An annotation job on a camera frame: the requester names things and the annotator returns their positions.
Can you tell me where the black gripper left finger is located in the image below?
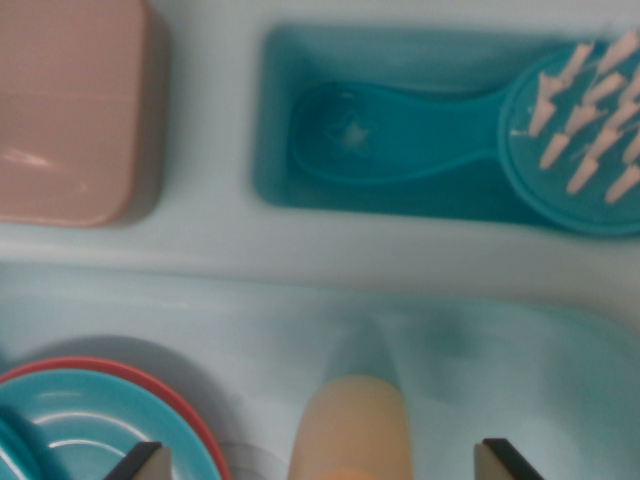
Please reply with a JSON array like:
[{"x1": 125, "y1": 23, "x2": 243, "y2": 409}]
[{"x1": 107, "y1": 441, "x2": 172, "y2": 480}]

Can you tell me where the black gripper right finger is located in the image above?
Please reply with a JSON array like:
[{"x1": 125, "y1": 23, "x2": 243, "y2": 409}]
[{"x1": 473, "y1": 438, "x2": 544, "y2": 480}]

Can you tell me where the cream detergent bottle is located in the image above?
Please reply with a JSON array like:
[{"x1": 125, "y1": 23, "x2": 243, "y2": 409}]
[{"x1": 288, "y1": 373, "x2": 414, "y2": 480}]

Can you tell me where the light blue toy sink unit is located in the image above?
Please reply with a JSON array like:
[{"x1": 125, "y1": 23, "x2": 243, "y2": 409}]
[{"x1": 0, "y1": 0, "x2": 640, "y2": 480}]

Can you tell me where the teal plastic plate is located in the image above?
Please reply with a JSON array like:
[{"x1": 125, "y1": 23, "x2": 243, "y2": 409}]
[{"x1": 0, "y1": 369, "x2": 219, "y2": 480}]

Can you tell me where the red plastic plate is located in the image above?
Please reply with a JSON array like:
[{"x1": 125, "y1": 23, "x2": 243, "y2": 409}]
[{"x1": 0, "y1": 355, "x2": 232, "y2": 480}]

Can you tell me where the teal plastic knife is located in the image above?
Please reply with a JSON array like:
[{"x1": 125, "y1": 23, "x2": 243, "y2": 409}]
[{"x1": 0, "y1": 404, "x2": 66, "y2": 480}]

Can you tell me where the teal dish brush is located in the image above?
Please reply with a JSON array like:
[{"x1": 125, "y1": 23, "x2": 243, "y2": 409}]
[{"x1": 289, "y1": 29, "x2": 640, "y2": 236}]

